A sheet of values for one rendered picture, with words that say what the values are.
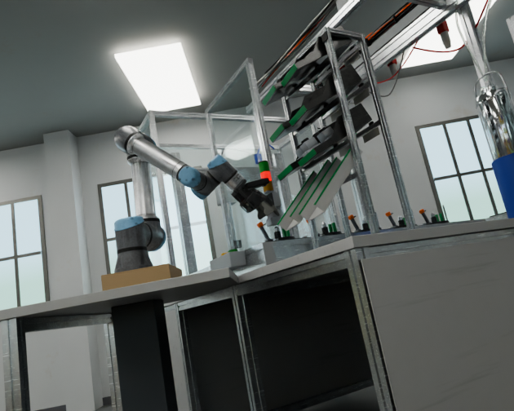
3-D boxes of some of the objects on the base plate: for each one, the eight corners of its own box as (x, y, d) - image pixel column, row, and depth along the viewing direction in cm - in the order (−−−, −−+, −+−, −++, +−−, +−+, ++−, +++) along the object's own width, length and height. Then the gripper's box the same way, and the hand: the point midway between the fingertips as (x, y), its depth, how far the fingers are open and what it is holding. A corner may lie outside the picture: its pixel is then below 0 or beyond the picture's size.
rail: (267, 268, 165) (261, 240, 167) (187, 295, 240) (183, 275, 242) (280, 267, 168) (274, 238, 170) (197, 293, 242) (193, 273, 245)
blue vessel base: (541, 217, 167) (519, 149, 172) (502, 227, 180) (483, 164, 186) (563, 214, 174) (541, 150, 180) (525, 224, 187) (505, 164, 193)
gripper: (226, 196, 192) (261, 231, 195) (237, 187, 182) (274, 223, 185) (237, 183, 196) (271, 217, 200) (250, 174, 186) (285, 209, 190)
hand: (274, 214), depth 194 cm, fingers closed on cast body, 4 cm apart
